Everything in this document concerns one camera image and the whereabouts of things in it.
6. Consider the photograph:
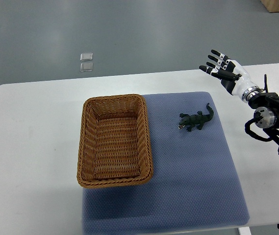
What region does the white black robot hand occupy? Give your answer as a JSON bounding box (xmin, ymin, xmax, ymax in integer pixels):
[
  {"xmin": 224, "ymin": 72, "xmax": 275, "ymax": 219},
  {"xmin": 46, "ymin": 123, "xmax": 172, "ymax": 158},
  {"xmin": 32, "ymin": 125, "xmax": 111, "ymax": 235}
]
[{"xmin": 199, "ymin": 50, "xmax": 261, "ymax": 103}]

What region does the dark green toy crocodile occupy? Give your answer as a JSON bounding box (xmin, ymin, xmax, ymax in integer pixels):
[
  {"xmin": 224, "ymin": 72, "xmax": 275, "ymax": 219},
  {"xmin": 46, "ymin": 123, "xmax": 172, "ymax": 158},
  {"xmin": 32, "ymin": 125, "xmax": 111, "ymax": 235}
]
[{"xmin": 178, "ymin": 103, "xmax": 214, "ymax": 132}]

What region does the brown wicker basket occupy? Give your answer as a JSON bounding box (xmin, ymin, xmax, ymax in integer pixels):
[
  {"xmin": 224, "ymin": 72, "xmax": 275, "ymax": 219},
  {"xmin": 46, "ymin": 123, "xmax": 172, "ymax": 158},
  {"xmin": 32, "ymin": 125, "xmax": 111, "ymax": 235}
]
[{"xmin": 76, "ymin": 94, "xmax": 153, "ymax": 188}]

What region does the blue textured mat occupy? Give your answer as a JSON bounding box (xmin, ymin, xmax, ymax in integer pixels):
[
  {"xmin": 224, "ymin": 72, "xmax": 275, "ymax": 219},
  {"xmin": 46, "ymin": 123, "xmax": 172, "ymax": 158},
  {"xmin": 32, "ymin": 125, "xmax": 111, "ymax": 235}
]
[{"xmin": 82, "ymin": 92, "xmax": 250, "ymax": 235}]

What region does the upper clear floor plate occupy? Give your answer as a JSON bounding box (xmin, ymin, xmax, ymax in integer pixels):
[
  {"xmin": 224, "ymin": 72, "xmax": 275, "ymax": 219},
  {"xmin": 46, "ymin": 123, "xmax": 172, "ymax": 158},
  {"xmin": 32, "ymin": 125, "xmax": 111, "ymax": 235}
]
[{"xmin": 80, "ymin": 52, "xmax": 93, "ymax": 61}]

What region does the white table leg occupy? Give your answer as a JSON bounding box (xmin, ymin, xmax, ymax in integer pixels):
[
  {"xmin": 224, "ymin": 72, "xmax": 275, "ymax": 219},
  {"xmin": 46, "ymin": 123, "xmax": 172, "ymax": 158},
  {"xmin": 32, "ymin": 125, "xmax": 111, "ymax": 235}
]
[{"xmin": 238, "ymin": 227, "xmax": 252, "ymax": 235}]

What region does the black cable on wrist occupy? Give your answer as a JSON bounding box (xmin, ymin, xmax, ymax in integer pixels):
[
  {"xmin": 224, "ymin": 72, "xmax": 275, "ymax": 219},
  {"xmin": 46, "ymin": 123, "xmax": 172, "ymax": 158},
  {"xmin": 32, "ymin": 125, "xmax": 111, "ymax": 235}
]
[{"xmin": 263, "ymin": 74, "xmax": 270, "ymax": 94}]

